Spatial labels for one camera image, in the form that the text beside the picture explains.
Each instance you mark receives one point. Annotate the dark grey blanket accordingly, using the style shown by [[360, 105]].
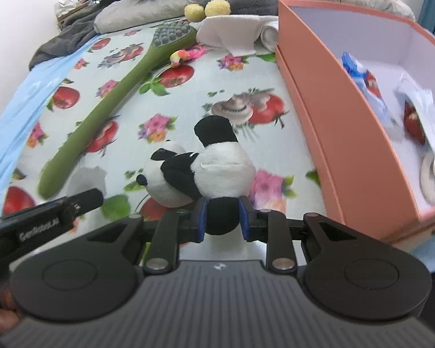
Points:
[[77, 30]]

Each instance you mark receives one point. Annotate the green massage stick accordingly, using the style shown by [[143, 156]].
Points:
[[168, 39]]

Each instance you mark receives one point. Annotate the grey pillow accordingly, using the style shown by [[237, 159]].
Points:
[[125, 14]]

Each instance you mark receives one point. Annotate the pink yellow feather toy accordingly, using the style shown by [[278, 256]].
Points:
[[181, 56]]

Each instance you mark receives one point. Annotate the white cloth towel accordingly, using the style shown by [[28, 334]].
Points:
[[239, 34]]

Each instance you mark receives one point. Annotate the red foil snack packet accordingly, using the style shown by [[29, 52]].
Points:
[[412, 124]]

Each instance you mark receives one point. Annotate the orange cardboard box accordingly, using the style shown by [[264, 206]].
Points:
[[368, 182]]

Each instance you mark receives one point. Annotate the fruit print mat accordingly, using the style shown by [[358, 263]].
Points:
[[161, 109]]

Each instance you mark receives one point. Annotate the white face mask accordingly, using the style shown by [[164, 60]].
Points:
[[422, 100]]

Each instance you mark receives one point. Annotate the small panda plush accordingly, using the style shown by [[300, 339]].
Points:
[[221, 174]]

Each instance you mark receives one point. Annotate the cardboard box with clutter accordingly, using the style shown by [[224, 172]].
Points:
[[66, 8]]

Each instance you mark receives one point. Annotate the person's left hand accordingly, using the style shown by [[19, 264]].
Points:
[[9, 315]]

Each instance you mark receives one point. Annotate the light blue bedsheet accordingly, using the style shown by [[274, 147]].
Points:
[[26, 106]]

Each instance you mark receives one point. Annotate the blue tissue pack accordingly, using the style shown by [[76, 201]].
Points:
[[367, 84]]

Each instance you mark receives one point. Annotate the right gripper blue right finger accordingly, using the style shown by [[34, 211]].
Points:
[[270, 227]]

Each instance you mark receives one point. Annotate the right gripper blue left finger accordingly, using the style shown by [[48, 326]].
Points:
[[168, 233]]

